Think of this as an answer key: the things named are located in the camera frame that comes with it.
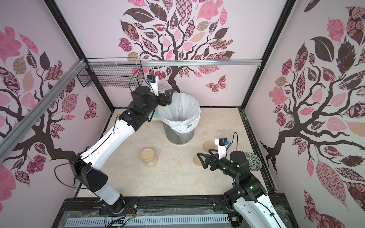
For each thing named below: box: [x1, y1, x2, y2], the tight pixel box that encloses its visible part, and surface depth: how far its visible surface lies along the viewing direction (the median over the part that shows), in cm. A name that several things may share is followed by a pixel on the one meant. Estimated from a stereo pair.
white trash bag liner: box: [157, 92, 202, 143], surface depth 90 cm
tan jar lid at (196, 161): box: [192, 153, 203, 167], surface depth 90 cm
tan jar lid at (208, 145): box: [202, 140, 216, 153], surface depth 100 cm
